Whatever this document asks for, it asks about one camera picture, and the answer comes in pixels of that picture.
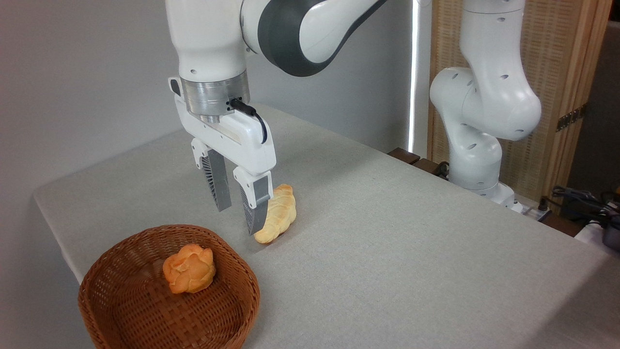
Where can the wooden rattan folding screen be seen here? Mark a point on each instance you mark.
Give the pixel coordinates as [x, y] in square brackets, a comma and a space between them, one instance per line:
[557, 53]

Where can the long twisted bread loaf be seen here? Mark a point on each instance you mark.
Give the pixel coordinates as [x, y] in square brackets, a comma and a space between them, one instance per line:
[282, 213]

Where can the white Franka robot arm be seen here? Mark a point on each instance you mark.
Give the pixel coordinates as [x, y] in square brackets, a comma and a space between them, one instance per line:
[203, 39]

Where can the brown wicker basket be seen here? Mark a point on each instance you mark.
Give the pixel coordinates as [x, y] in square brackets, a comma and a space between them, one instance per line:
[131, 310]

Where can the round orange bread roll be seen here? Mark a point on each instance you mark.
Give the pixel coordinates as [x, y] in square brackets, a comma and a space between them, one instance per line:
[190, 269]

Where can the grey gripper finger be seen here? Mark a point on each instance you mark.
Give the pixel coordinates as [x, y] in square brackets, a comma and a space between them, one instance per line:
[256, 198]
[218, 184]

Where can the white power strip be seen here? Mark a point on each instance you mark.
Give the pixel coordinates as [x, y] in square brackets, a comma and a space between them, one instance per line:
[535, 212]

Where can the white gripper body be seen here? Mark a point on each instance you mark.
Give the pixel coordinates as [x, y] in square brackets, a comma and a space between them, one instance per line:
[242, 140]

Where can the dark brown wooden block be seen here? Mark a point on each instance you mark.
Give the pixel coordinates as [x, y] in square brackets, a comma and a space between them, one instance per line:
[404, 155]
[427, 166]

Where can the grey tablecloth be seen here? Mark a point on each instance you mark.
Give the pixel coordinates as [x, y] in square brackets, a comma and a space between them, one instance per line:
[387, 242]

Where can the dark metal screen hinge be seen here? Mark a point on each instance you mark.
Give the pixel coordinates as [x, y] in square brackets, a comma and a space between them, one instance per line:
[571, 118]

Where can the dark grey device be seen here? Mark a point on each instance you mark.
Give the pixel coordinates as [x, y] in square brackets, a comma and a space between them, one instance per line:
[612, 232]

